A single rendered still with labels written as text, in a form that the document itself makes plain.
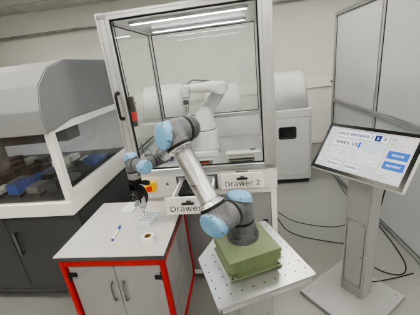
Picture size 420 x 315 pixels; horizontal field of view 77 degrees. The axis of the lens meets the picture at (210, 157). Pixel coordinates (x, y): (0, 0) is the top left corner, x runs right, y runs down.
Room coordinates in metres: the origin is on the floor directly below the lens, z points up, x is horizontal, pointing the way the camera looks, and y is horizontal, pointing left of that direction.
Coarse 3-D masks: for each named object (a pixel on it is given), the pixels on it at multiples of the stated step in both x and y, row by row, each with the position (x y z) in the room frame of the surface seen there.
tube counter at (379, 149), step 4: (352, 144) 1.44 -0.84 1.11; (356, 144) 1.42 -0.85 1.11; (360, 144) 1.41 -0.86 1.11; (364, 144) 1.39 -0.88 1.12; (368, 144) 1.37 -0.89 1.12; (372, 144) 1.36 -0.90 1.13; (376, 144) 1.34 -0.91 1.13; (360, 148) 1.39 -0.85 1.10; (364, 148) 1.37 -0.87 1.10; (368, 148) 1.36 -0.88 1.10; (372, 148) 1.34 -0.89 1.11; (376, 148) 1.33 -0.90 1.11; (380, 148) 1.31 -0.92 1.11; (384, 148) 1.30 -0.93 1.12; (380, 152) 1.30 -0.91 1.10
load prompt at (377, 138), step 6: (342, 132) 1.54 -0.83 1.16; (348, 132) 1.51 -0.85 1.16; (354, 132) 1.48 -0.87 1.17; (360, 132) 1.46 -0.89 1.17; (366, 132) 1.43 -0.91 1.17; (354, 138) 1.46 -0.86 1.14; (360, 138) 1.43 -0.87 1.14; (366, 138) 1.41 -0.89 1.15; (372, 138) 1.38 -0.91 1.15; (378, 138) 1.36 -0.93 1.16; (384, 138) 1.34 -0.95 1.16; (390, 138) 1.31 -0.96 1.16
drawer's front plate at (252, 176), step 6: (222, 174) 1.64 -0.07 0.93; (228, 174) 1.63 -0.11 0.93; (234, 174) 1.63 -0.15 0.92; (240, 174) 1.62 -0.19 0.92; (246, 174) 1.62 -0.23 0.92; (252, 174) 1.61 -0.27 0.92; (258, 174) 1.61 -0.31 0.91; (222, 180) 1.64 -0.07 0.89; (228, 180) 1.64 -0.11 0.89; (234, 180) 1.63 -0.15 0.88; (240, 180) 1.62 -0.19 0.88; (246, 180) 1.62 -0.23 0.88; (252, 180) 1.61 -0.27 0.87; (222, 186) 1.64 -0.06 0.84; (228, 186) 1.64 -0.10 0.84; (234, 186) 1.63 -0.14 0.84; (240, 186) 1.62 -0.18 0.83; (246, 186) 1.62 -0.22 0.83; (252, 186) 1.61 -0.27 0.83; (258, 186) 1.61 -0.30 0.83
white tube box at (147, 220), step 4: (148, 212) 1.48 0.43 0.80; (152, 212) 1.47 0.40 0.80; (156, 212) 1.47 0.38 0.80; (144, 216) 1.44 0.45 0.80; (148, 216) 1.43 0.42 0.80; (152, 216) 1.43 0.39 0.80; (156, 216) 1.46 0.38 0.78; (140, 220) 1.40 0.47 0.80; (144, 220) 1.40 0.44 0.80; (148, 220) 1.39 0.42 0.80; (152, 220) 1.41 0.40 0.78; (140, 224) 1.39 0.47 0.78; (144, 224) 1.38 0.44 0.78; (148, 224) 1.37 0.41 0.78
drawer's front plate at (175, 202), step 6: (168, 198) 1.39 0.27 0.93; (174, 198) 1.38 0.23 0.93; (180, 198) 1.38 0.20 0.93; (186, 198) 1.37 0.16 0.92; (192, 198) 1.37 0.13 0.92; (168, 204) 1.39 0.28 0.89; (174, 204) 1.38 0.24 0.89; (180, 204) 1.38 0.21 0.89; (198, 204) 1.36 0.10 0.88; (168, 210) 1.39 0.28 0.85; (174, 210) 1.38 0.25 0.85; (180, 210) 1.38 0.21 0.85; (186, 210) 1.37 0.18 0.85; (192, 210) 1.37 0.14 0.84; (198, 210) 1.36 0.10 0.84
